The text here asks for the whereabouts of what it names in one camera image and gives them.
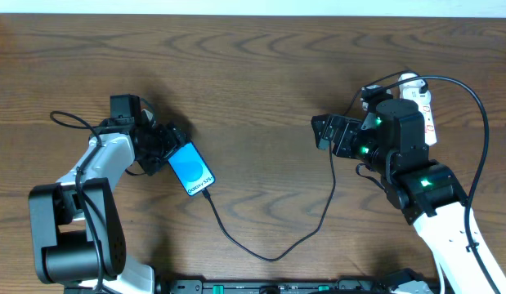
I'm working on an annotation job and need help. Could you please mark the blue Galaxy smartphone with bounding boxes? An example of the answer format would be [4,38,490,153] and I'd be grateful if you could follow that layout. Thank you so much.
[168,142,216,197]

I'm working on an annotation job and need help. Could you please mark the black USB charging cable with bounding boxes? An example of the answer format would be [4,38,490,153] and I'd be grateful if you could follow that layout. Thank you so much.
[201,69,429,263]

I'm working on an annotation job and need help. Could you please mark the white power strip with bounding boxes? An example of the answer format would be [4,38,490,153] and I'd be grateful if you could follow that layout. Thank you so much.
[401,87,437,146]

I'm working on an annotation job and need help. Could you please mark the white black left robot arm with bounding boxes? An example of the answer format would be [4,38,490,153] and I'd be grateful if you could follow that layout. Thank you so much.
[28,94,190,293]

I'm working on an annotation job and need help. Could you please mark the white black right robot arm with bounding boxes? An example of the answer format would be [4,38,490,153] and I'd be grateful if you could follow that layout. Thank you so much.
[311,99,506,293]

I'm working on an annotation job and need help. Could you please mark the white USB charger adapter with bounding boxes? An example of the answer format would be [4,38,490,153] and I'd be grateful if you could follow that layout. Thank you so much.
[398,73,428,93]

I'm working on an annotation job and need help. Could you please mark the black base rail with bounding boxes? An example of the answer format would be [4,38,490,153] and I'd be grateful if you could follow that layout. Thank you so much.
[155,279,433,294]

